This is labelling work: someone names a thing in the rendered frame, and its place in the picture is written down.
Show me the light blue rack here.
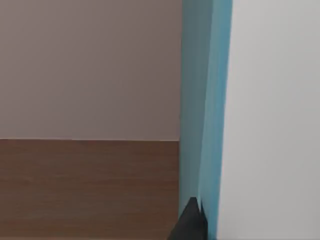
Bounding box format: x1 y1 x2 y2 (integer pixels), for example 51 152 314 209
177 0 233 240

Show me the brown wooden panel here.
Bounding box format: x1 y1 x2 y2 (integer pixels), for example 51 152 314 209
0 138 181 240

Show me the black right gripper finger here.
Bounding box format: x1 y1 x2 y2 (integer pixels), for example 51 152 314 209
166 196 209 240

